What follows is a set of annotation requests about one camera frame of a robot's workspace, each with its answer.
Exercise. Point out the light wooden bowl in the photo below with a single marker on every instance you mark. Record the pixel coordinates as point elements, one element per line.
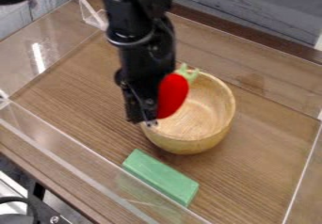
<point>200,125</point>

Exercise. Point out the clear acrylic tray wall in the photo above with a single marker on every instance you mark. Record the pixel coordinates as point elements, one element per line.
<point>89,181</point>

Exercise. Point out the black metal table leg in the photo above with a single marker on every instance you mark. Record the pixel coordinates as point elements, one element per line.
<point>47,214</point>

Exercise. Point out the red plush strawberry toy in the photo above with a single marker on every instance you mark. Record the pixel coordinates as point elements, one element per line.
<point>174,89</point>

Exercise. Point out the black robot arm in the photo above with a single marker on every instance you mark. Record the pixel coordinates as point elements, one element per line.
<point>142,32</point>

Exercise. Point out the green rectangular block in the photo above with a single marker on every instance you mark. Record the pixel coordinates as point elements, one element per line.
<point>176,185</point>

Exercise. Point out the clear acrylic corner bracket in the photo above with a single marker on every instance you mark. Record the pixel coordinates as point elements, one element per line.
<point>91,16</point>

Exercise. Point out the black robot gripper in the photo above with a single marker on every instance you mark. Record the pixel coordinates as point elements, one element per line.
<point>142,33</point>

